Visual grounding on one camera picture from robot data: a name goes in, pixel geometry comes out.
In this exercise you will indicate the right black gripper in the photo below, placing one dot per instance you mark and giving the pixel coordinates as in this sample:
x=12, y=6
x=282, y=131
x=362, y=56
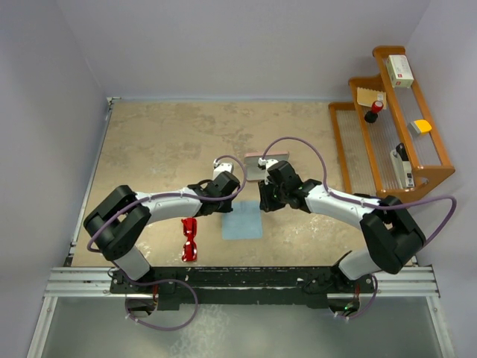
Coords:
x=267, y=203

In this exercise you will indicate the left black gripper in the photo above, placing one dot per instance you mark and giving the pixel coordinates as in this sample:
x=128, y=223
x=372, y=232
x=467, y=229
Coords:
x=226, y=208

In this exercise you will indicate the pink glasses case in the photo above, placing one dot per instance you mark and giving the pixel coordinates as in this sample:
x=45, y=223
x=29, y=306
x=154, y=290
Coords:
x=251, y=161

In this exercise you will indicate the blue cleaning cloth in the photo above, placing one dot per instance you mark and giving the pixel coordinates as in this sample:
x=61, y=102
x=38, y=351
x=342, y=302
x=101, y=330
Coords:
x=243, y=222

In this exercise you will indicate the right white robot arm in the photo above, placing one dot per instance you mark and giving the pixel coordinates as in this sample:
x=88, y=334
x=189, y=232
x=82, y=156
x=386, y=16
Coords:
x=392, y=237

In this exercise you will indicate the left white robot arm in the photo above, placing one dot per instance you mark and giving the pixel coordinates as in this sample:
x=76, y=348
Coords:
x=117, y=222

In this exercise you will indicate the red sunglasses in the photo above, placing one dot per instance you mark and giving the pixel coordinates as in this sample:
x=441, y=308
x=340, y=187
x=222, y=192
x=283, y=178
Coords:
x=189, y=231

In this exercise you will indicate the red black stamp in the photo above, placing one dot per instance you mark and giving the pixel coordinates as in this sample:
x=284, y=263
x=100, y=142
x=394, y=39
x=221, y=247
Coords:
x=373, y=113

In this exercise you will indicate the wooden tiered shelf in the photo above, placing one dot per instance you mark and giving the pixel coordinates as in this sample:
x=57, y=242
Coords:
x=364, y=148

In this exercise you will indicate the white black device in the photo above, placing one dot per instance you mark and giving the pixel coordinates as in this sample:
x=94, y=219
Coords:
x=402, y=167

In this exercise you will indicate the tan paper packet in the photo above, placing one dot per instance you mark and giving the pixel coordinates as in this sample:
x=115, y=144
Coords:
x=366, y=97

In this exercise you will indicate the yellow grey sponge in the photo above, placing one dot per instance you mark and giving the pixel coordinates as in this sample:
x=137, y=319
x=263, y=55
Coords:
x=419, y=127

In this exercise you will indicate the white red box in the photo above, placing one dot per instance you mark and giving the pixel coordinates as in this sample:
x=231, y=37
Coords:
x=399, y=71

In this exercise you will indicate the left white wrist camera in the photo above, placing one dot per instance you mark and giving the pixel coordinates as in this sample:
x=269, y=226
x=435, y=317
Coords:
x=220, y=167

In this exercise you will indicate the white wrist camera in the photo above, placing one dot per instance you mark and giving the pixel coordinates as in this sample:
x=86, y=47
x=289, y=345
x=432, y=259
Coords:
x=265, y=164
x=220, y=167

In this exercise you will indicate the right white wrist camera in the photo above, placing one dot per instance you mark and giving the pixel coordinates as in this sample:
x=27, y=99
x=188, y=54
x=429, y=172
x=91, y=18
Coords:
x=265, y=164

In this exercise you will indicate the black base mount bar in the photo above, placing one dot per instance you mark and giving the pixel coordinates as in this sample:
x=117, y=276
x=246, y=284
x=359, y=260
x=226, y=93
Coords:
x=315, y=287

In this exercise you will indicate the aluminium frame rail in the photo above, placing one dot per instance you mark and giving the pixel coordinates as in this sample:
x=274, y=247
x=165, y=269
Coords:
x=240, y=312

